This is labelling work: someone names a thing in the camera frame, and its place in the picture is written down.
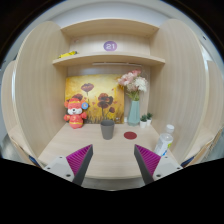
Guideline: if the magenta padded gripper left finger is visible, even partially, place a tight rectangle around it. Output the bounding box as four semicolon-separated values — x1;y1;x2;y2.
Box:
44;144;93;186

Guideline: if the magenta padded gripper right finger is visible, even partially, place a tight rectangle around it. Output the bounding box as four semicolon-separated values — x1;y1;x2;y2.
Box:
134;145;182;185

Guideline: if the clear plastic water bottle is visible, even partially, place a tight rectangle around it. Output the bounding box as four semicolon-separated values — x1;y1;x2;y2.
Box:
154;133;173;156

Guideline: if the red round coaster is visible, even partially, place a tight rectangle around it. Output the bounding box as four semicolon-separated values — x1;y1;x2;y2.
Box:
124;132;137;140

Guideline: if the white bottle cap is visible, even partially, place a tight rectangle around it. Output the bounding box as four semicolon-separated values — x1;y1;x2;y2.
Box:
166;124;175;134

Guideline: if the small potted plant left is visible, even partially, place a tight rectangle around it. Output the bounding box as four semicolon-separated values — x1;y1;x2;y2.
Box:
140;115;147;128

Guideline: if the small potted plant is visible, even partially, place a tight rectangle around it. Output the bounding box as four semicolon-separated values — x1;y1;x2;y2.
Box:
147;113;153;126
140;115;147;128

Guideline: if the teal ceramic vase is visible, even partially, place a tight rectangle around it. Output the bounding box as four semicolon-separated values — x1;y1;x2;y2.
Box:
128;101;140;126

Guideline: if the small potted plant right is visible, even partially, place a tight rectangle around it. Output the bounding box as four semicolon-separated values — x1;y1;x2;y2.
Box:
147;113;153;126

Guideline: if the grey plastic cup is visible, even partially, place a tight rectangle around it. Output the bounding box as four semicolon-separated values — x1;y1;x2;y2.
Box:
100;120;115;140

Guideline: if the red plush doll toy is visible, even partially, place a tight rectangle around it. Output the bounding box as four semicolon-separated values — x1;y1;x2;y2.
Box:
64;98;89;129

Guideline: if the poppy flower painting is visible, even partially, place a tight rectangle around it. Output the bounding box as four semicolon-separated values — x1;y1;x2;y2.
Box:
65;74;124;124

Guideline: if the pink white flower bouquet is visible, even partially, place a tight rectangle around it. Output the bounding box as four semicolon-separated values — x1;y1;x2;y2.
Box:
118;69;148;101

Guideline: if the yellow object on shelf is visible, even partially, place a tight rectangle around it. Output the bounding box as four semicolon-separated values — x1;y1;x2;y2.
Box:
58;51;78;59

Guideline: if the purple number 21 sticker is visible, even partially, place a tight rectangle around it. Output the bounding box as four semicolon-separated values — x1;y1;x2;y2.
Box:
103;41;117;52

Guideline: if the wooden desk cubicle frame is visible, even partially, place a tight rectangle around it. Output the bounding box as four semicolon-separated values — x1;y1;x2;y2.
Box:
2;19;224;179

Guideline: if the wooden wall shelf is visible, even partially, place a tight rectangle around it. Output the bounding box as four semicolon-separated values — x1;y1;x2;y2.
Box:
52;52;165;66

